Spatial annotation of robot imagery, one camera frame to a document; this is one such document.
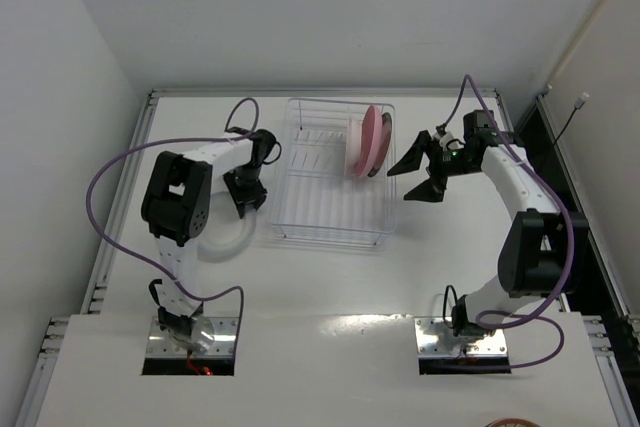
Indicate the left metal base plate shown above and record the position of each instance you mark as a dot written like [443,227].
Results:
[220,337]

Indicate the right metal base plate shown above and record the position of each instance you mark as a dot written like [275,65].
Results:
[436,341]

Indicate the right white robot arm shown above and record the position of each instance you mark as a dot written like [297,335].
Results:
[541,256]

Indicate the brown round object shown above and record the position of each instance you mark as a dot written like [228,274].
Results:
[512,422]

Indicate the white bowl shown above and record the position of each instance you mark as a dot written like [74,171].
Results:
[213,252]
[353,145]

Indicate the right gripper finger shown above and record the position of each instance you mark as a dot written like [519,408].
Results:
[430,190]
[411,160]

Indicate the clear wire dish rack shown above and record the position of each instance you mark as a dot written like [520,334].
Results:
[317,198]

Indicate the metal base plate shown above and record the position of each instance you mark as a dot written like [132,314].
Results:
[436,341]
[220,337]

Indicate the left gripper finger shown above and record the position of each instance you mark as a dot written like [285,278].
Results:
[257,195]
[236,193]

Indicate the blue patterned rim plate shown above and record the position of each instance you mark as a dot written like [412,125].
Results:
[386,137]

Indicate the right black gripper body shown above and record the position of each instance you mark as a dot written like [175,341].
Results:
[435,165]

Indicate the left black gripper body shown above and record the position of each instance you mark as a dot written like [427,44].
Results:
[245,187]

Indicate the pink plastic plate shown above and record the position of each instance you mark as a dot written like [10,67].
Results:
[370,141]

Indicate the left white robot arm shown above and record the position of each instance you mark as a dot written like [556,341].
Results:
[176,208]

